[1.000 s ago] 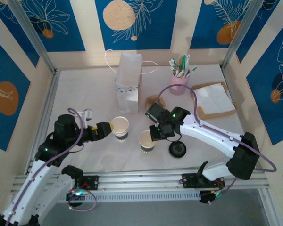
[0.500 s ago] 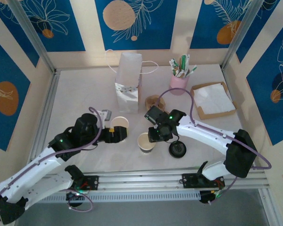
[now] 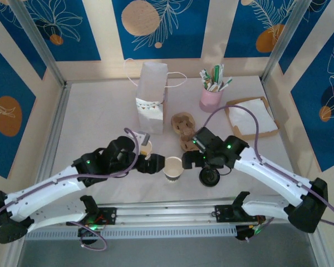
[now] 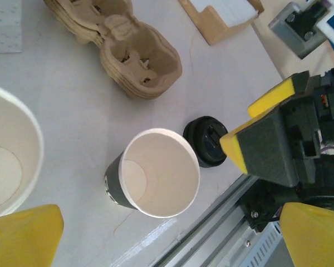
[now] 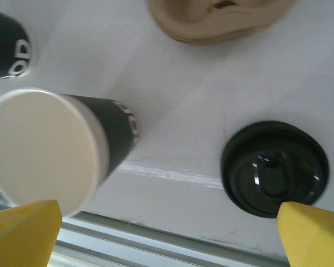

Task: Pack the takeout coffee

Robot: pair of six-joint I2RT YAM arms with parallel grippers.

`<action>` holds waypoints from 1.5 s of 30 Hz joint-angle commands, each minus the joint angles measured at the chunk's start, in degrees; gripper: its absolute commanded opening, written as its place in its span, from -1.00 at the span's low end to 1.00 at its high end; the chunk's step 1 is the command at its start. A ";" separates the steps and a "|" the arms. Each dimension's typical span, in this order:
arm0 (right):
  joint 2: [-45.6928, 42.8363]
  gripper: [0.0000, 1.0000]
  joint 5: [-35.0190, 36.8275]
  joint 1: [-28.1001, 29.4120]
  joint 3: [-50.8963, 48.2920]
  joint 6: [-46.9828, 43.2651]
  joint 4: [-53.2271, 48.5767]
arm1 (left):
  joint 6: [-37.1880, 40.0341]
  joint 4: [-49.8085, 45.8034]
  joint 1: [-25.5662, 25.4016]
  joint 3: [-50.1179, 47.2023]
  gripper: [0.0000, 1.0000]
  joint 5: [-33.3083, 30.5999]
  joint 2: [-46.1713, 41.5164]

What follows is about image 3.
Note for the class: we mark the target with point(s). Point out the black paper coffee cup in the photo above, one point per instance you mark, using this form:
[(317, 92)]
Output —
[(172, 167)]

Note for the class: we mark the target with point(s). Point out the white cartoon print paper bag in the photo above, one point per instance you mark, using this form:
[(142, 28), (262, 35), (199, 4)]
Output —
[(150, 122)]

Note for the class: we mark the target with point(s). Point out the brown pulp cup carrier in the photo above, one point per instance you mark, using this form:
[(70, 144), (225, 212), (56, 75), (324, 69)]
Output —
[(183, 122)]

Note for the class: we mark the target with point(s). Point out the white paper napkins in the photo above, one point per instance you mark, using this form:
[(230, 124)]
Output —
[(264, 116)]

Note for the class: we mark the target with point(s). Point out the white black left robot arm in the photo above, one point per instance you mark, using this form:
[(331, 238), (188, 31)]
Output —
[(44, 194)]

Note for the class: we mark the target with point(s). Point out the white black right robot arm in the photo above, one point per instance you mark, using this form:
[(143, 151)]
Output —
[(270, 178)]

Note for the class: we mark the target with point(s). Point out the black plastic cup lid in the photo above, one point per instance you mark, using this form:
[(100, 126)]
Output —
[(209, 179)]

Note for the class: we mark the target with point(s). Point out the brown cardboard napkin box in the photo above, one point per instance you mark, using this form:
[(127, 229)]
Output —
[(253, 135)]

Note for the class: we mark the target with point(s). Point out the pink cylindrical holder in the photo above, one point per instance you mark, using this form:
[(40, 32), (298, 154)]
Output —
[(211, 100)]

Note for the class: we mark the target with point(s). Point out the wooden stirrer sticks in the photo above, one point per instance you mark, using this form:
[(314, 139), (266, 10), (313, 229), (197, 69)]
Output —
[(213, 87)]

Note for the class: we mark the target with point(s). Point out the black electronics module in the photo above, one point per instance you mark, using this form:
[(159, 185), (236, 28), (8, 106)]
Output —
[(242, 232), (85, 232)]

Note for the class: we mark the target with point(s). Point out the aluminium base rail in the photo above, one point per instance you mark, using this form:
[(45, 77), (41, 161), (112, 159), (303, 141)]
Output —
[(167, 211)]

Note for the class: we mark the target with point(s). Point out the aluminium side rail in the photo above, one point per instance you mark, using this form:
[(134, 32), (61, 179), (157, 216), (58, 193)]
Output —
[(55, 125)]

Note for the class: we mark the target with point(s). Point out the aluminium frame post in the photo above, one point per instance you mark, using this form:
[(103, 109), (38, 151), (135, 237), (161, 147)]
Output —
[(39, 41), (285, 41)]

